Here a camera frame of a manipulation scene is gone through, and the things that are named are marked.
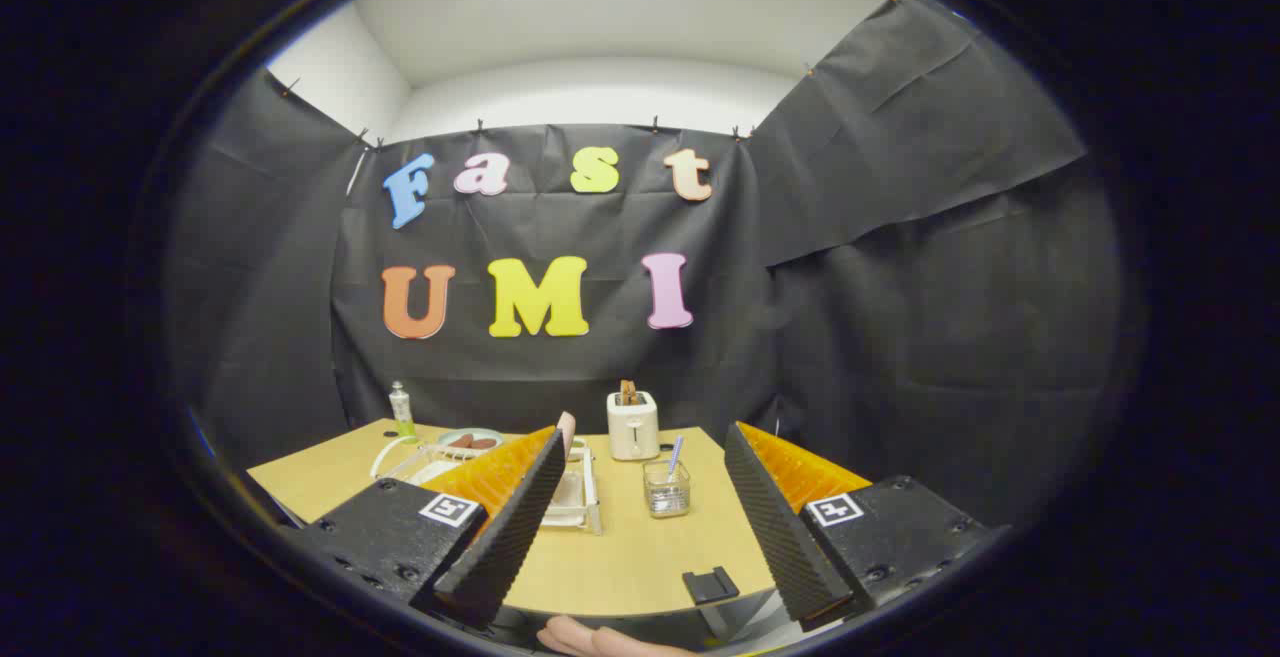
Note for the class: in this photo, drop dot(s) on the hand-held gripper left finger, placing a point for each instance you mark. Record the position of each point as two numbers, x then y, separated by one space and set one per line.
510 537

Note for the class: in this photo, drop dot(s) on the pink plate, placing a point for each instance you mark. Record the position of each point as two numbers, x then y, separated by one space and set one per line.
567 429

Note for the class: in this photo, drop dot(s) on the clear bottle with green base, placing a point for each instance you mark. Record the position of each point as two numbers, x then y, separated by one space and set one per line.
401 412

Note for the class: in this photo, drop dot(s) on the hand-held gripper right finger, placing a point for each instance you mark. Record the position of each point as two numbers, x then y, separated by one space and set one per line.
780 537

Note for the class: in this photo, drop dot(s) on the white drain tray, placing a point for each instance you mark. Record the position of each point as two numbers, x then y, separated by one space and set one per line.
565 502

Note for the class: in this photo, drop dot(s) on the black table edge clamp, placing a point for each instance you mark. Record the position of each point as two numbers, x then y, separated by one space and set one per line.
710 587

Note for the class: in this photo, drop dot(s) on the pale green plate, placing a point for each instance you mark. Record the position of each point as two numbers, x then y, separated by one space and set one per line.
480 431

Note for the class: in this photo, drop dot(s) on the white toaster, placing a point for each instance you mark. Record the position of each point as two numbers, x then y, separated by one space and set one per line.
633 432

